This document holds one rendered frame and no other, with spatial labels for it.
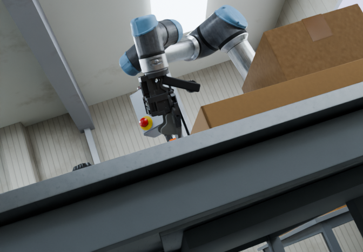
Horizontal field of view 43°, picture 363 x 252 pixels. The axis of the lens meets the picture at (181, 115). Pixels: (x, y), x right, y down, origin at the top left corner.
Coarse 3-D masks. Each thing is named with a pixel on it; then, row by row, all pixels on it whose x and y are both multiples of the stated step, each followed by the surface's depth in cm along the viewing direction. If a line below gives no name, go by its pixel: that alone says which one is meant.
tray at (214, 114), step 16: (352, 64) 62; (304, 80) 60; (320, 80) 60; (336, 80) 61; (352, 80) 61; (240, 96) 58; (256, 96) 58; (272, 96) 58; (288, 96) 59; (304, 96) 59; (208, 112) 57; (224, 112) 57; (240, 112) 57; (256, 112) 57; (192, 128) 63; (208, 128) 56
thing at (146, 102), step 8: (160, 72) 126; (168, 72) 127; (144, 80) 126; (152, 80) 128; (160, 80) 128; (144, 88) 128; (152, 88) 127; (160, 88) 128; (168, 88) 129; (144, 96) 128; (152, 96) 127; (160, 96) 126; (168, 96) 127; (144, 104) 132; (152, 104) 126; (160, 104) 127; (168, 104) 128; (152, 112) 126; (160, 112) 127
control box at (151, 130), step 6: (138, 90) 194; (132, 96) 194; (138, 96) 192; (132, 102) 193; (138, 102) 192; (138, 108) 192; (144, 108) 190; (138, 114) 191; (144, 114) 190; (138, 120) 191; (150, 120) 188; (156, 120) 187; (162, 120) 186; (150, 126) 188; (156, 126) 186; (144, 132) 188; (150, 132) 189; (156, 132) 192
